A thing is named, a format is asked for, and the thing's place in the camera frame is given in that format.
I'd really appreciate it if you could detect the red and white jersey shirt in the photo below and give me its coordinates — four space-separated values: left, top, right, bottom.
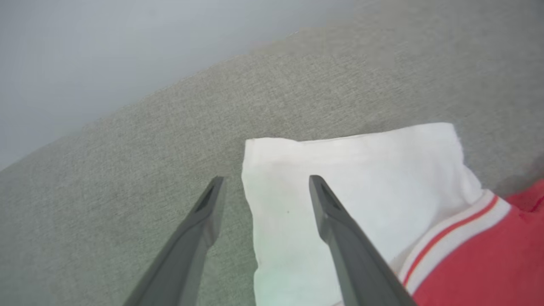
241 122 544 306

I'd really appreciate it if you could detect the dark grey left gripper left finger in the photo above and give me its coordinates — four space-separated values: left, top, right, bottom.
123 176 225 306

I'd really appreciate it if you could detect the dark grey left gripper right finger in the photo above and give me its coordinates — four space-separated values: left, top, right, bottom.
309 175 417 306

